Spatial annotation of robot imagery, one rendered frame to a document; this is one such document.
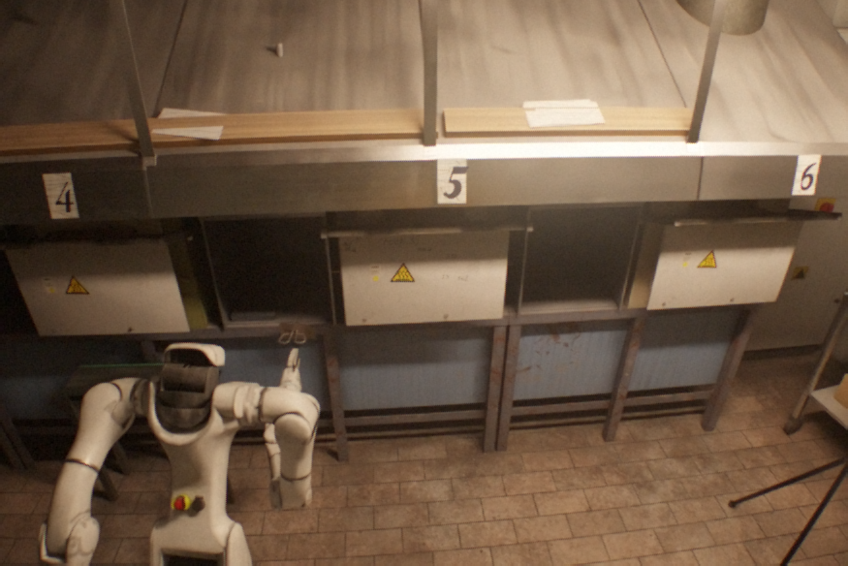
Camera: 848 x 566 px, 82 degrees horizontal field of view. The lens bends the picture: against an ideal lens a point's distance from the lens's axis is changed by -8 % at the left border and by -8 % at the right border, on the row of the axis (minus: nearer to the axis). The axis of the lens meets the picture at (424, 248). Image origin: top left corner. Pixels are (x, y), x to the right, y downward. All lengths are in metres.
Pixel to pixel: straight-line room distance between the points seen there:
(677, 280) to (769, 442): 1.35
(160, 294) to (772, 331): 3.37
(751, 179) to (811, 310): 1.97
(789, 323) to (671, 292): 1.61
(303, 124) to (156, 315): 0.99
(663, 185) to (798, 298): 2.05
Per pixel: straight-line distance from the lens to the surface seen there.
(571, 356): 2.59
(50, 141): 1.90
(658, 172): 1.82
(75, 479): 1.38
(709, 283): 2.40
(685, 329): 2.76
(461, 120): 1.65
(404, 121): 1.63
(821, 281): 3.78
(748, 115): 2.10
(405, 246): 1.89
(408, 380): 2.51
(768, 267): 2.52
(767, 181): 2.06
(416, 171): 1.60
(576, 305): 2.40
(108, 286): 2.21
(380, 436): 2.91
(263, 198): 1.65
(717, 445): 3.22
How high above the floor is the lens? 2.15
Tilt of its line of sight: 28 degrees down
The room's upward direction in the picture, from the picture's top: straight up
